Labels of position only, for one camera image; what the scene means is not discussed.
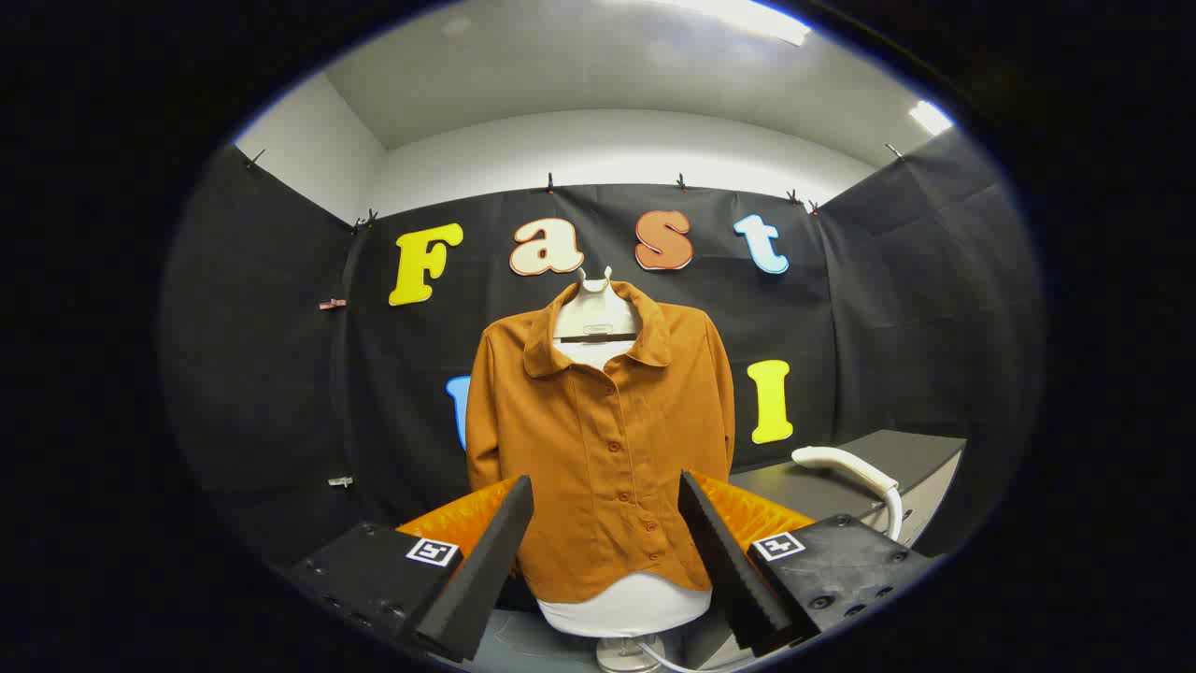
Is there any round metal stand base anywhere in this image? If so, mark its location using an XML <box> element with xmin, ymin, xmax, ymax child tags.
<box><xmin>596</xmin><ymin>636</ymin><xmax>666</xmax><ymax>673</ymax></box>

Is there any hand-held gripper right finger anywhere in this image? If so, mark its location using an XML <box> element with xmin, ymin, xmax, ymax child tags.
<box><xmin>677</xmin><ymin>470</ymin><xmax>938</xmax><ymax>657</ymax></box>

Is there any white hose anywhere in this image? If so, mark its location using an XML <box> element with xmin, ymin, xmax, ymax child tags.
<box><xmin>635</xmin><ymin>638</ymin><xmax>748</xmax><ymax>673</ymax></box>

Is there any long ceiling light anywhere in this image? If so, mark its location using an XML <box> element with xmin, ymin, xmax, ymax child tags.
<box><xmin>645</xmin><ymin>0</ymin><xmax>812</xmax><ymax>48</ymax></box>

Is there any black backdrop cloth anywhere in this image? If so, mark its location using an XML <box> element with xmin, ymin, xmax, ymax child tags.
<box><xmin>159</xmin><ymin>126</ymin><xmax>1043</xmax><ymax>571</ymax></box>

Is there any white mannequin torso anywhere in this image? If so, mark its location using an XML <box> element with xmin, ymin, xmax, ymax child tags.
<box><xmin>537</xmin><ymin>266</ymin><xmax>713</xmax><ymax>638</ymax></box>

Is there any orange button-up shirt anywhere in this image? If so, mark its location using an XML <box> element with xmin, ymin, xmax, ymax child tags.
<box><xmin>464</xmin><ymin>279</ymin><xmax>736</xmax><ymax>605</ymax></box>

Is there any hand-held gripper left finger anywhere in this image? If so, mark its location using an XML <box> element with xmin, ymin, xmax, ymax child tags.
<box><xmin>285</xmin><ymin>475</ymin><xmax>535</xmax><ymax>665</ymax></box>

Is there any small ceiling light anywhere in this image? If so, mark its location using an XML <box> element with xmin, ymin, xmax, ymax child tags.
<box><xmin>909</xmin><ymin>99</ymin><xmax>954</xmax><ymax>136</ymax></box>

